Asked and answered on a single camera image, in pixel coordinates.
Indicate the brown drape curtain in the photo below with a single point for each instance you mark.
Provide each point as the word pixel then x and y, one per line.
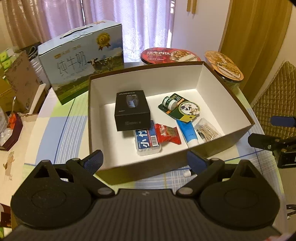
pixel 253 37

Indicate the red snack packet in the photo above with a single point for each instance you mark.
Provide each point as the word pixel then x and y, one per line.
pixel 167 134

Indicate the blue milk carton box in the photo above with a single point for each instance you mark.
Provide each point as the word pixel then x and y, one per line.
pixel 71 58

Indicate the large brown cardboard box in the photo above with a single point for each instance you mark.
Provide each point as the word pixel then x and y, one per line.
pixel 195 81

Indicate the green ointment blister card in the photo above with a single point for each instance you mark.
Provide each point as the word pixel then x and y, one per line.
pixel 179 108

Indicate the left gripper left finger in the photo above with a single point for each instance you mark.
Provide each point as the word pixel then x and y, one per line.
pixel 83 171

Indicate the black shaver box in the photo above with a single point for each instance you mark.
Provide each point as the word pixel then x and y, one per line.
pixel 132 111

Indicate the green tissue packs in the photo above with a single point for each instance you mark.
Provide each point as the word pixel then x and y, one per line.
pixel 8 56

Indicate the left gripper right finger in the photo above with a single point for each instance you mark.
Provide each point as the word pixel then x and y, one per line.
pixel 205 172

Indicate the quilted tan chair cushion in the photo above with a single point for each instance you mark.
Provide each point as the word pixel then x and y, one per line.
pixel 277 99

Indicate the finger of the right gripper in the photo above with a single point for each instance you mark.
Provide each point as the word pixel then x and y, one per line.
pixel 285 121
pixel 265 142

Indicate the plaid tablecloth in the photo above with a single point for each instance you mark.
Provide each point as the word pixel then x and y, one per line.
pixel 61 132

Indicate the small white medicine bottle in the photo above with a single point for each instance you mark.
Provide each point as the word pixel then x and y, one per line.
pixel 187 173

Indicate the dark red tray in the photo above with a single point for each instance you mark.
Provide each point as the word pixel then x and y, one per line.
pixel 12 133

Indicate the blue white cream tube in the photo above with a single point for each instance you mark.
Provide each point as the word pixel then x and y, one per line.
pixel 189 134

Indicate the red instant rice bowl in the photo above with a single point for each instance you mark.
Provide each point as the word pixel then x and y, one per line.
pixel 167 55

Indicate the blue toothpick box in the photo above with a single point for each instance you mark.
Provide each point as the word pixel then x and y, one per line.
pixel 146 141

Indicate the green instant noodle bowl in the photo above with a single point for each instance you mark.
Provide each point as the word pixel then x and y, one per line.
pixel 225 68

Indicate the purple sheer curtain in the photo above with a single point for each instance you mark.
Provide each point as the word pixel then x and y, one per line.
pixel 145 24

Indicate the cotton swab pack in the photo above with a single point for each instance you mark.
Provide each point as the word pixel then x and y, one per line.
pixel 206 130

